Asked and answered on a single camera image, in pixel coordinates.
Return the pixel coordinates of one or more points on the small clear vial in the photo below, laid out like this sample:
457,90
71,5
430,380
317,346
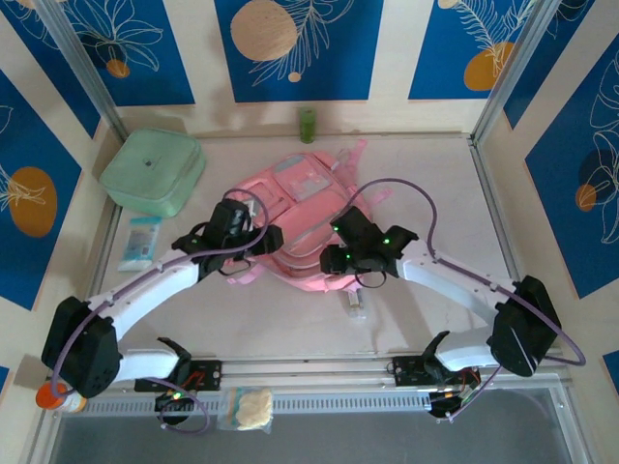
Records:
356,304

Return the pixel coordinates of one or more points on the pink backpack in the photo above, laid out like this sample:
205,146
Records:
309,212

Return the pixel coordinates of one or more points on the green cylindrical tube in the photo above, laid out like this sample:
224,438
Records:
307,124

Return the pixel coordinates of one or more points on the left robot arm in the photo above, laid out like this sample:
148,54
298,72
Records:
145,290

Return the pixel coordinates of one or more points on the mint green zip case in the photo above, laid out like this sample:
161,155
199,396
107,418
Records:
150,169

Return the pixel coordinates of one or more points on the blue white tissue packet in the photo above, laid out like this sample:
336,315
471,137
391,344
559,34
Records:
139,244

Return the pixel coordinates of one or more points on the clear bag of cotton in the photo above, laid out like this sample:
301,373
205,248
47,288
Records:
246,408

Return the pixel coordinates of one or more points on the black controller box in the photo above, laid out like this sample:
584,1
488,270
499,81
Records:
450,406
171,406

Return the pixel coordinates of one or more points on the orange lid bottle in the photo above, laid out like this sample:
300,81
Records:
48,400

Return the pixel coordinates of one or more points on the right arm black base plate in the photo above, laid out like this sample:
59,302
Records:
406,372

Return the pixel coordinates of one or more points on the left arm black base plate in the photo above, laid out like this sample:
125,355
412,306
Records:
208,374

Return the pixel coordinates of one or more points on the aluminium cross rail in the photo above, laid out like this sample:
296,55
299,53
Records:
300,369

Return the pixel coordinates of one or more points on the aluminium frame post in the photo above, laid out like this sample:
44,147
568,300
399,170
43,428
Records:
512,67
77,63

